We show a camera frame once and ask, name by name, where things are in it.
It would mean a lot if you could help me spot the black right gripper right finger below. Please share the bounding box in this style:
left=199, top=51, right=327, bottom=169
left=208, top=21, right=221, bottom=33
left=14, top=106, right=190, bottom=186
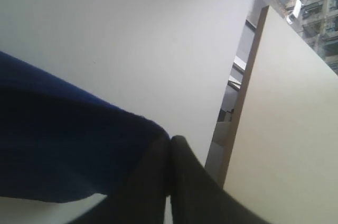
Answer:
left=170, top=136, right=264, bottom=223

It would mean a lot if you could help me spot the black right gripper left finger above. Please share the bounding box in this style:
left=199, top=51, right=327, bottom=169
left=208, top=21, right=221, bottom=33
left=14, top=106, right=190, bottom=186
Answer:
left=71, top=136, right=170, bottom=223

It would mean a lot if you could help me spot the blue microfibre towel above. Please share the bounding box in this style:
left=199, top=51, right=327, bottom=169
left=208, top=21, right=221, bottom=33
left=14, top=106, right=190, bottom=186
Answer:
left=1, top=53, right=168, bottom=203

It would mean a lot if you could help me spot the beige partition panel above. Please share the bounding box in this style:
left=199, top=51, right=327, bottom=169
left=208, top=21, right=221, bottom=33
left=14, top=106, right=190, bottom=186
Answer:
left=205, top=6, right=337, bottom=223

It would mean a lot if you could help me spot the white truck outside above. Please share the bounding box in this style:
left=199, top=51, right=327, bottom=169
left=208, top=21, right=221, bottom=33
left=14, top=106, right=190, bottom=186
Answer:
left=285, top=0, right=303, bottom=25

